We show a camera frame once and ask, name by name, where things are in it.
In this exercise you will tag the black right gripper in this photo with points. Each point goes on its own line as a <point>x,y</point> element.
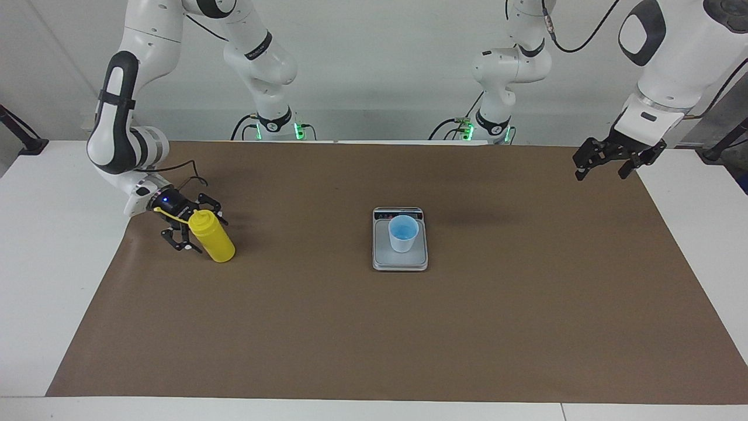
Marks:
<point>172,204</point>

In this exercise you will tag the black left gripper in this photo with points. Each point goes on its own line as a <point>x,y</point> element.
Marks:
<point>628,140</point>

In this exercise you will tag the yellow squeeze bottle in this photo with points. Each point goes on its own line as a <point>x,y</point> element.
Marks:
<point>216,240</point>

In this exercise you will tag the light blue plastic cup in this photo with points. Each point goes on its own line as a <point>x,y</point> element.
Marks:
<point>403,237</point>

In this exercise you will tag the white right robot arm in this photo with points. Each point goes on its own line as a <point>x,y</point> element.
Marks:
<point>117,117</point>

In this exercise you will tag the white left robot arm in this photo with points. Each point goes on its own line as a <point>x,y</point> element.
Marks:
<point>672,64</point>

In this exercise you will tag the silver digital kitchen scale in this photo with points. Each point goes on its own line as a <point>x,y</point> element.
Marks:
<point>400,262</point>

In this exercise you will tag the black clamp stand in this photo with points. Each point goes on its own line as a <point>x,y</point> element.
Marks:
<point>23,137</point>
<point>724,143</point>

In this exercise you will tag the brown paper table mat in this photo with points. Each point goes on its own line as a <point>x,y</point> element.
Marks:
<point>374,333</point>

